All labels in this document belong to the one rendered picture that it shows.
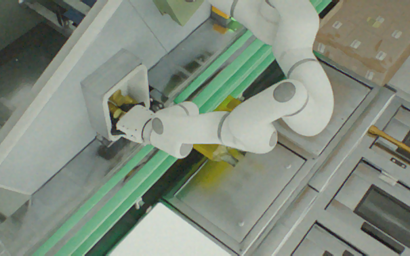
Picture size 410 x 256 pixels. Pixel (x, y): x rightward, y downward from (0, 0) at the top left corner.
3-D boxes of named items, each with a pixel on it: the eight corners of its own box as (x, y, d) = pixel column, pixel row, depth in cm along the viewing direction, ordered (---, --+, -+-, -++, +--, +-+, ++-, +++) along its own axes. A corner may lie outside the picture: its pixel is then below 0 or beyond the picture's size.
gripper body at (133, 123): (146, 152, 153) (119, 137, 159) (169, 128, 158) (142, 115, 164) (138, 134, 148) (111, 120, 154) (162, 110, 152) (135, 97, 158)
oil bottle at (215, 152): (169, 132, 183) (219, 166, 176) (169, 122, 179) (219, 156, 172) (179, 122, 186) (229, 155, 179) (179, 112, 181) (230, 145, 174)
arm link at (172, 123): (240, 109, 136) (179, 97, 149) (208, 122, 126) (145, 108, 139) (240, 140, 138) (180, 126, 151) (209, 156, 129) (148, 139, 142)
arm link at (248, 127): (256, 95, 140) (229, 66, 129) (330, 108, 127) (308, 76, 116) (232, 151, 136) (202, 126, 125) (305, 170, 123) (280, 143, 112)
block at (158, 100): (148, 112, 177) (164, 123, 175) (146, 94, 169) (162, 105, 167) (155, 105, 179) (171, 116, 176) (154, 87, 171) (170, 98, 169)
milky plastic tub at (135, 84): (92, 129, 166) (112, 144, 163) (80, 83, 148) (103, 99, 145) (130, 96, 174) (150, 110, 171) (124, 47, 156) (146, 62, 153)
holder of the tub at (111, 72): (93, 137, 171) (112, 151, 168) (80, 82, 148) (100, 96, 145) (131, 105, 179) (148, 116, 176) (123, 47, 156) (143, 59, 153)
